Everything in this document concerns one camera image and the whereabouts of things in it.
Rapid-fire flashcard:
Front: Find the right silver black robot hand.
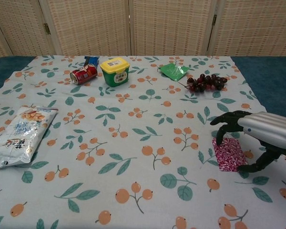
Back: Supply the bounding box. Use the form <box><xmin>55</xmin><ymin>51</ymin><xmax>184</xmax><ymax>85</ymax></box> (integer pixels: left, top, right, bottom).
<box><xmin>210</xmin><ymin>110</ymin><xmax>286</xmax><ymax>174</ymax></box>

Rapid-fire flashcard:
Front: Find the pink patterned packet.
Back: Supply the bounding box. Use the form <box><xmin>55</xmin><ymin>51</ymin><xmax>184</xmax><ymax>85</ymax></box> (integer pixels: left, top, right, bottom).
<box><xmin>212</xmin><ymin>137</ymin><xmax>248</xmax><ymax>172</ymax></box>

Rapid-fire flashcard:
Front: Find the dark red grape bunch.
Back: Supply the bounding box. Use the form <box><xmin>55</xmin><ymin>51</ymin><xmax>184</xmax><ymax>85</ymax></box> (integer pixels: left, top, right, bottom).
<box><xmin>184</xmin><ymin>73</ymin><xmax>228</xmax><ymax>93</ymax></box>

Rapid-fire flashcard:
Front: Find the green foil packet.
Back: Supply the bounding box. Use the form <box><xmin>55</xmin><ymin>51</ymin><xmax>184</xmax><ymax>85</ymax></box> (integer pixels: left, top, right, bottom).
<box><xmin>159</xmin><ymin>63</ymin><xmax>190</xmax><ymax>82</ymax></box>

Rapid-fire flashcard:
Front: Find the floral leaf print tablecloth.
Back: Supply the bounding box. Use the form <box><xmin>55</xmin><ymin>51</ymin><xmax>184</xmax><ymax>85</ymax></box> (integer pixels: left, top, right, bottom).
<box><xmin>0</xmin><ymin>55</ymin><xmax>286</xmax><ymax>229</ymax></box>

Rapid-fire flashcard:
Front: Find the woven bamboo folding screen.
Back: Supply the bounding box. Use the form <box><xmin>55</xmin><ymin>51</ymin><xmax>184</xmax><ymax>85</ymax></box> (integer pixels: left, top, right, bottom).
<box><xmin>0</xmin><ymin>0</ymin><xmax>286</xmax><ymax>60</ymax></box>

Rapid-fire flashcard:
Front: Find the green tub yellow lid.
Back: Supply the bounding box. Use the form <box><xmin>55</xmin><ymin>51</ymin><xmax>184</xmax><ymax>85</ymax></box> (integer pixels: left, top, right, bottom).
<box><xmin>100</xmin><ymin>58</ymin><xmax>130</xmax><ymax>87</ymax></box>

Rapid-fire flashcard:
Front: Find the blue snack bar wrapper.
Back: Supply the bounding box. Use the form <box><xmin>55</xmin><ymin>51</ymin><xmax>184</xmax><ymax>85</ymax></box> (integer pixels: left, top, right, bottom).
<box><xmin>83</xmin><ymin>56</ymin><xmax>100</xmax><ymax>70</ymax></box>

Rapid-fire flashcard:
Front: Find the red snack packet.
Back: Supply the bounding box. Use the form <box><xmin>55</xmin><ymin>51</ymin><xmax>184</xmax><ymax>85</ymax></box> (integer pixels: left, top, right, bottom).
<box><xmin>70</xmin><ymin>64</ymin><xmax>98</xmax><ymax>85</ymax></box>

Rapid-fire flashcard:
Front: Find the white snack bag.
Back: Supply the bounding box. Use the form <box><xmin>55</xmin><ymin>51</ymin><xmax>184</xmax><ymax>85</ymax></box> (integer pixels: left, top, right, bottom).
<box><xmin>0</xmin><ymin>106</ymin><xmax>59</xmax><ymax>169</ymax></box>

